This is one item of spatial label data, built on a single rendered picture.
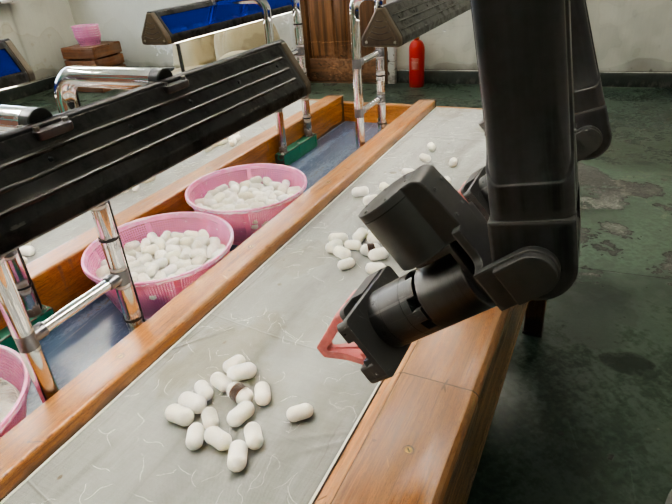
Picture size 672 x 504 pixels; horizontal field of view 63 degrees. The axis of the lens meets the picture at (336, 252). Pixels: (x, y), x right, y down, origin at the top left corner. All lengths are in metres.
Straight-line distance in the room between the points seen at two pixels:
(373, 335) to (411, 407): 0.17
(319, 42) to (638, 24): 2.74
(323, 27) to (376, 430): 5.19
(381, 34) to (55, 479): 0.87
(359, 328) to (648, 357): 1.63
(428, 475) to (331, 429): 0.13
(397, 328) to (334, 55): 5.23
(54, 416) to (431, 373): 0.44
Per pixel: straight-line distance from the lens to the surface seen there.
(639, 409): 1.85
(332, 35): 5.62
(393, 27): 1.10
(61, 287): 1.09
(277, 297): 0.87
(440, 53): 5.40
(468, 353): 0.71
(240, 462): 0.62
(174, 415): 0.69
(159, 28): 1.40
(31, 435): 0.73
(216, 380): 0.72
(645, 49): 5.31
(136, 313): 0.84
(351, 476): 0.58
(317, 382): 0.71
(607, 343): 2.06
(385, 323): 0.48
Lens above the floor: 1.22
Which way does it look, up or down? 29 degrees down
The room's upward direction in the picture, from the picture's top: 4 degrees counter-clockwise
